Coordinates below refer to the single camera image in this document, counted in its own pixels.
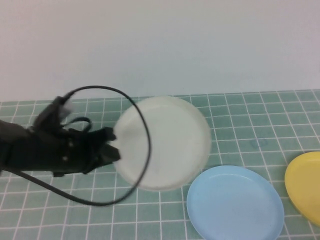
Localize short black cable loop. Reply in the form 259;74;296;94
61;115;92;133

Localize yellow plastic plate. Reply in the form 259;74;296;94
284;150;320;225

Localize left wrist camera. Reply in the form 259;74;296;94
52;95;76;119

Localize white plastic plate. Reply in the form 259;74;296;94
114;95;212;192

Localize long black cable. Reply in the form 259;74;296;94
4;85;153;207

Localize green white checked tablecloth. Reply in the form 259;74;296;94
0;89;320;240

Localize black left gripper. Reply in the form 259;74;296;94
31;99;122;178

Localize light blue plastic plate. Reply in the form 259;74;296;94
186;165;286;240

